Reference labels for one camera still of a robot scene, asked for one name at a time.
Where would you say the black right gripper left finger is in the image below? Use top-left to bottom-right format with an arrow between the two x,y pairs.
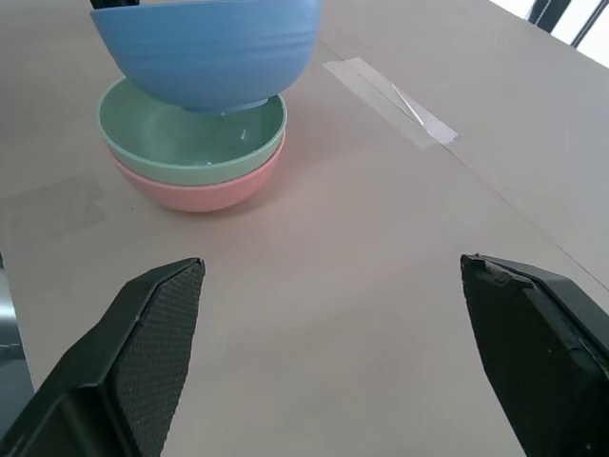
0,257 -> 206,457

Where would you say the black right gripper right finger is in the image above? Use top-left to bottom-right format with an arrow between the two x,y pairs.
459,252 -> 609,457

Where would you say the blue plastic bowl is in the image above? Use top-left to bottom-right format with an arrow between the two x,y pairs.
88,0 -> 324,114

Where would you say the green plastic bowl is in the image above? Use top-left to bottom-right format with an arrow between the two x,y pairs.
96,76 -> 289,187

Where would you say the pink plastic bowl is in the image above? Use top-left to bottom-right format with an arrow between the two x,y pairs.
109,127 -> 286,213

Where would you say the grey tape strip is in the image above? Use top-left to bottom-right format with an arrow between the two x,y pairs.
322,56 -> 460,152

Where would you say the black metal frame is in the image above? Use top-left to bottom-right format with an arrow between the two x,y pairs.
522,0 -> 597,50

